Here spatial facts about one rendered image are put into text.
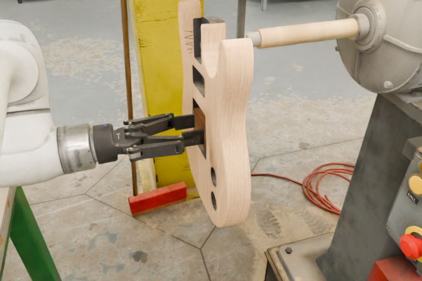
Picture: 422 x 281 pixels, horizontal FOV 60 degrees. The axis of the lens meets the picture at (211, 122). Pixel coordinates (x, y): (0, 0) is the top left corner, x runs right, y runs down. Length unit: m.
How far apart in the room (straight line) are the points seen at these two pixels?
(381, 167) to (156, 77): 0.98
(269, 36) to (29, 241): 0.77
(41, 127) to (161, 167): 1.26
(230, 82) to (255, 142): 1.87
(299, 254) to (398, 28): 1.01
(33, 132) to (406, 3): 0.65
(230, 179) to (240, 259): 1.20
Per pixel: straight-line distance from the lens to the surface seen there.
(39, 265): 1.14
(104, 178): 2.22
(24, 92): 0.68
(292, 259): 1.48
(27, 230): 1.03
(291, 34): 0.64
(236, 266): 1.78
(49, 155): 0.70
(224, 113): 0.58
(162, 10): 1.50
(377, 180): 1.06
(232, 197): 0.63
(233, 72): 0.54
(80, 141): 0.69
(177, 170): 1.95
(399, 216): 0.74
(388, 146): 0.99
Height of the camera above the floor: 1.49
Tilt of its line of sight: 36 degrees down
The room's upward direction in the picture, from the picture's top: straight up
